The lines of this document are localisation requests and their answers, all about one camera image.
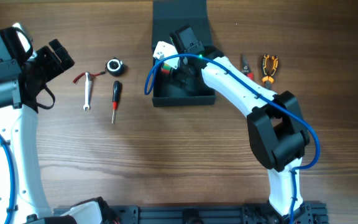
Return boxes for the orange black needle-nose pliers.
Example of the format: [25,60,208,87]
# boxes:
[261,54,278,90]

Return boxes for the red handled cutting pliers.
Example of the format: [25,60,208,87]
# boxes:
[241,54,254,80]

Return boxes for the precision screwdriver set case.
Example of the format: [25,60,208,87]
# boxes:
[160,63,175,75]

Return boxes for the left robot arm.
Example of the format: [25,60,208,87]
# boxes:
[0,23,121,224]

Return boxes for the silver open-end wrench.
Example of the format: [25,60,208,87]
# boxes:
[83,72,92,111]

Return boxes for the black red screwdriver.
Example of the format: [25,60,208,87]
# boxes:
[111,80,122,124]

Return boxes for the black round tape measure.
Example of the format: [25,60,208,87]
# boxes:
[106,57,125,77]

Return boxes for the right blue cable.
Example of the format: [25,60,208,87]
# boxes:
[144,53,321,224]

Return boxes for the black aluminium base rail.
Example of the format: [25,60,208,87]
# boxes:
[52,202,329,224]

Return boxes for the dark green open box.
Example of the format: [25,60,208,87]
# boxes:
[150,1,216,107]

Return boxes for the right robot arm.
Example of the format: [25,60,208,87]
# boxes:
[170,26,311,223]

